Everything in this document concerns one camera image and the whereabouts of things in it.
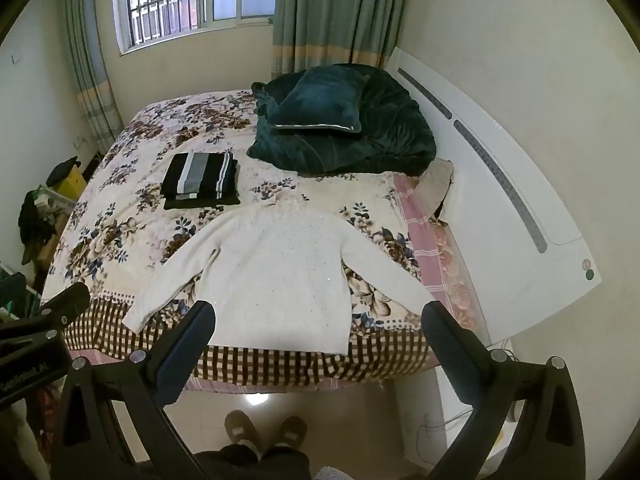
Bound striped folded black sweater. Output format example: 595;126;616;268
160;151;240;201

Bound white bed headboard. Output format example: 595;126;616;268
385;46;601;346

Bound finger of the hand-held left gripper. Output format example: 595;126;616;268
0;282;92;346
0;272;27;313

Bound black cloth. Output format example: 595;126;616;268
46;156;82;188

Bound dark green pillow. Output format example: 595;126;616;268
267;67;372;136

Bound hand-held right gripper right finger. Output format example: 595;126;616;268
421;301;587;480

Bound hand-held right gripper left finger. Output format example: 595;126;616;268
50;300;218;480

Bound person's dark pants legs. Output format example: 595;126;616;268
192;442;313;480

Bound pink striped sheet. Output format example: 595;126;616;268
392;172;481;331

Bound dark green quilt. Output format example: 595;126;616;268
246;63;438;177

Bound yellow box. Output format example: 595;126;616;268
52;165;86;202

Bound white knit sweater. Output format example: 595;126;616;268
121;199;435;356

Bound beige pillow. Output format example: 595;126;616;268
415;159;456;221

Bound green rack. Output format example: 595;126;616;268
0;260;42;323

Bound floral blanket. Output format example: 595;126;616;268
40;90;481;393

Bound dark clothes pile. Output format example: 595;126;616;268
18;187;56;256

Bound grey-green curtain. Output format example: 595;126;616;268
270;0;416;78
57;0;126;156

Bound folded black garment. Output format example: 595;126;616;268
164;191;242;211

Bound grey slipper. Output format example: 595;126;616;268
224;410;262;455
272;415;308;453

